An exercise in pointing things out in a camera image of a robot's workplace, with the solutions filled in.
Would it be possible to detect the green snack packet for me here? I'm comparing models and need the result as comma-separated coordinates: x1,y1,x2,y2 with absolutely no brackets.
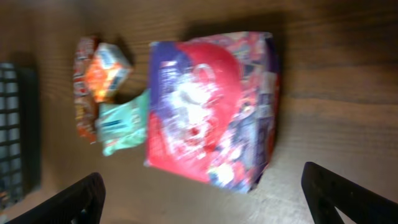
96,89,150,156

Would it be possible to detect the small orange tissue box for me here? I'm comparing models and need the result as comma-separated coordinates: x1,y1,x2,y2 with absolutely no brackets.
84,42,132,103

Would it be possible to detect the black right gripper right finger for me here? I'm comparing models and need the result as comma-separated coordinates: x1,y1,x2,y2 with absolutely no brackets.
301,162,397,224

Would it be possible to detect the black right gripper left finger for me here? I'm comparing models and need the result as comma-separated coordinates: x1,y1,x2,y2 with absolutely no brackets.
8,172,106,224

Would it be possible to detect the orange candy wrapper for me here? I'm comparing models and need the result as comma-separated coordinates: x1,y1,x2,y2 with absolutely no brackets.
72,35,98,144

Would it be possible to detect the purple pink snack packet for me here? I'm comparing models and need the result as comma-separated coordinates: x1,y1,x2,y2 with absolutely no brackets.
146,31,280,193

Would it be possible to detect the grey plastic basket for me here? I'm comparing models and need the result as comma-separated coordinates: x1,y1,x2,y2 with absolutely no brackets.
1,63,41,211

